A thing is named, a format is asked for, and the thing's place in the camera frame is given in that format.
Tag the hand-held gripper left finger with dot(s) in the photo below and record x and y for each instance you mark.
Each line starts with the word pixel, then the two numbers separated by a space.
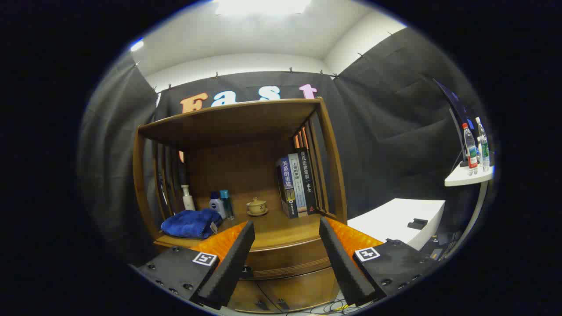
pixel 232 263

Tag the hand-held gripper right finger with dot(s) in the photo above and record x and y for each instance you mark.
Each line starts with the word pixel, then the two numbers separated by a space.
pixel 344 267

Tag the wooden drawer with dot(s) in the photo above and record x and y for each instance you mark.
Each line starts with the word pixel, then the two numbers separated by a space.
pixel 290 259

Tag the wooden countertop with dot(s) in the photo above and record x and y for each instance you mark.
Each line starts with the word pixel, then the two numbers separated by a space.
pixel 281 228

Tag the white low cabinet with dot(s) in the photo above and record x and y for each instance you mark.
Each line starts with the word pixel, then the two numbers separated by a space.
pixel 386 217

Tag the white bottle blue cap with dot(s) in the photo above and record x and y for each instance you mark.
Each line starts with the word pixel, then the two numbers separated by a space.
pixel 217 207

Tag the blue towel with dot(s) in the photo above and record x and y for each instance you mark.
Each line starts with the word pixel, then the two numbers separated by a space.
pixel 189 224

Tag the clear blue bottle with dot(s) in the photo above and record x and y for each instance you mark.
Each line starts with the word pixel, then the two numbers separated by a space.
pixel 227 204

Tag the beige lidded teacup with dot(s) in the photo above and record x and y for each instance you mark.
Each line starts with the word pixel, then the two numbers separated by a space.
pixel 257 206

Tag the white pump bottle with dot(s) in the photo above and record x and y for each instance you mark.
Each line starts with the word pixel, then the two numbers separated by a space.
pixel 189 202

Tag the light grey spine book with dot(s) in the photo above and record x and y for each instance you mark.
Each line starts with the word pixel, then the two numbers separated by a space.
pixel 298 184

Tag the black spine book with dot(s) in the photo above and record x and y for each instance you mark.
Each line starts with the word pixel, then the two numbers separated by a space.
pixel 307 180

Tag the white desk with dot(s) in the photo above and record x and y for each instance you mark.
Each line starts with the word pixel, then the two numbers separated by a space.
pixel 461 177

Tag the red label water bottle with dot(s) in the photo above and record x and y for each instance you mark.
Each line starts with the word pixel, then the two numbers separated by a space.
pixel 470 151

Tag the green label water bottle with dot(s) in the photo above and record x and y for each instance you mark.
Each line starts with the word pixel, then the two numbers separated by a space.
pixel 484 149

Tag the wooden cabinet frame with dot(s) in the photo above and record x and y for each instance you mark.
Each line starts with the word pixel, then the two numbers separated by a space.
pixel 228 123

